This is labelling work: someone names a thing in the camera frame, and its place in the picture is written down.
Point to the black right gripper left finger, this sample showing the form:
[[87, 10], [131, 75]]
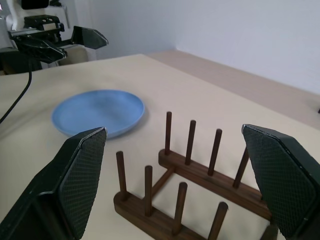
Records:
[[62, 190]]

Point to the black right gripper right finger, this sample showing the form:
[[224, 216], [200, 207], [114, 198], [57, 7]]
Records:
[[287, 180]]

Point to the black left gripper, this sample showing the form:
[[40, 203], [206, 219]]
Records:
[[40, 23]]

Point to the blue plate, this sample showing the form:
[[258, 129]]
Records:
[[100, 110]]

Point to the brown wooden dish rack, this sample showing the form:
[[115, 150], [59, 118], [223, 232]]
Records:
[[195, 172]]

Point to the beige rounded background object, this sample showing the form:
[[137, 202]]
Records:
[[77, 56]]

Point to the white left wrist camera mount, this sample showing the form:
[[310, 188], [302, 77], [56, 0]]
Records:
[[15, 17]]

